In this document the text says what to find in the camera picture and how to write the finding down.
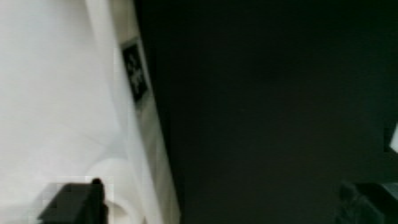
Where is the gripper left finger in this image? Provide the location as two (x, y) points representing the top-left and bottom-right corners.
(37, 178), (108, 224)

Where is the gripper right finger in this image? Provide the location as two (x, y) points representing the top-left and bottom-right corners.
(336, 182), (398, 224)

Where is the white square tabletop tray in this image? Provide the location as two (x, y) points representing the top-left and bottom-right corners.
(0, 0), (181, 224)

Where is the white U-shaped obstacle fence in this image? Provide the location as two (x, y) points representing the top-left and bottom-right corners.
(389, 124), (398, 153)

